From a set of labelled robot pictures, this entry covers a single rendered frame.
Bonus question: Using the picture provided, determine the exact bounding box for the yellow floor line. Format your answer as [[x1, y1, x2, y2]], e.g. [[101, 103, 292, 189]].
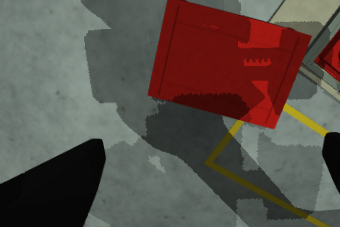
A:
[[203, 103, 332, 227]]

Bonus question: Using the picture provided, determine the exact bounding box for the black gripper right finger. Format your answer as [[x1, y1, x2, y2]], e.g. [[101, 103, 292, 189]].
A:
[[321, 132, 340, 195]]

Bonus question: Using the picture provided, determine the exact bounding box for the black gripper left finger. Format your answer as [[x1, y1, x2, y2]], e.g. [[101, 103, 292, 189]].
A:
[[0, 139, 105, 227]]

